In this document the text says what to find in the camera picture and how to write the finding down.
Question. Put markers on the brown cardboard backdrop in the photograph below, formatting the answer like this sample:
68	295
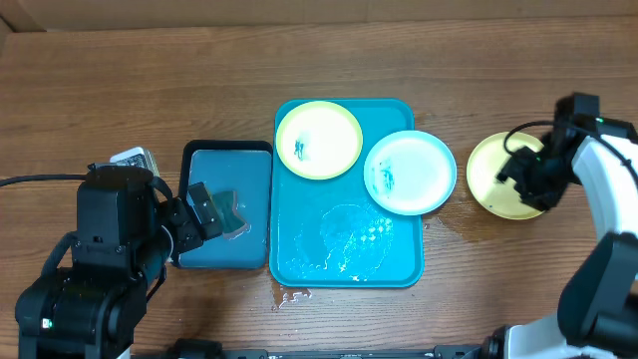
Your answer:
71	15

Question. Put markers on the teal serving tray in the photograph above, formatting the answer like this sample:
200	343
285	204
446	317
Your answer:
330	233

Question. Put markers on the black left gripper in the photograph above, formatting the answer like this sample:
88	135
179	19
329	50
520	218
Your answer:
191	231

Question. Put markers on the light blue plate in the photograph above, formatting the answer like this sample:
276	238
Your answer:
410	172

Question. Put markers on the black water tray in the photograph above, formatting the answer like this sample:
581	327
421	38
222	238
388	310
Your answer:
241	166

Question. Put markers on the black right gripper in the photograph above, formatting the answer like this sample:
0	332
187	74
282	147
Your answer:
517	173

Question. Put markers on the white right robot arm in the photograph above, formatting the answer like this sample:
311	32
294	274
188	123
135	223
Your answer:
597	313

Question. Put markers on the yellow plate with blue stain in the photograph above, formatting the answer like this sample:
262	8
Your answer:
319	140

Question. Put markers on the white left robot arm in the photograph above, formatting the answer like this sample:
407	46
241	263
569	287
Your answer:
95	286

